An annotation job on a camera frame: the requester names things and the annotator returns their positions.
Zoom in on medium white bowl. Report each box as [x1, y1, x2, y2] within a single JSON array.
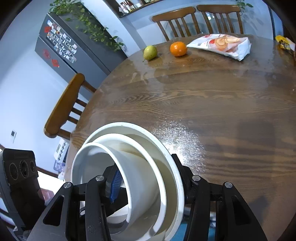
[[92, 133, 167, 238]]

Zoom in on large beige bowl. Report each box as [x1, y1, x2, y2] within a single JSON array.
[[84, 122, 185, 240]]

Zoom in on small white deep bowl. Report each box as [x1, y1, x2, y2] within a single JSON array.
[[71, 142, 167, 227]]

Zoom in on side wooden chair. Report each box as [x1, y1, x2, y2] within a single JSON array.
[[44, 73, 96, 140]]

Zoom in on grey refrigerator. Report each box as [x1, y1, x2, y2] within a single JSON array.
[[35, 13, 127, 88]]

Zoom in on white snack bag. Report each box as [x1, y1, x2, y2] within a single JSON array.
[[187, 34, 251, 61]]

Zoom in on orange fruit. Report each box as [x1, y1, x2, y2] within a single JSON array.
[[170, 42, 187, 57]]

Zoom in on green pear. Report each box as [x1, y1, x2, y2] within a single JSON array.
[[143, 45, 158, 61]]

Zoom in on hanging green vine plant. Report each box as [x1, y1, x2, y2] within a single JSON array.
[[49, 0, 124, 52]]

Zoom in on yellow snack packet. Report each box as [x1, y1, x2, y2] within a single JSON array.
[[275, 35, 295, 56]]

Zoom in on left wooden chair back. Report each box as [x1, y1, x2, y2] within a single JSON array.
[[152, 6, 202, 41]]

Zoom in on right wooden chair back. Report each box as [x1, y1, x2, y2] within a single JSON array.
[[197, 4, 244, 34]]

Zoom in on wooden wall shelf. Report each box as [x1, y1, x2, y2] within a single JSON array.
[[104, 0, 161, 18]]

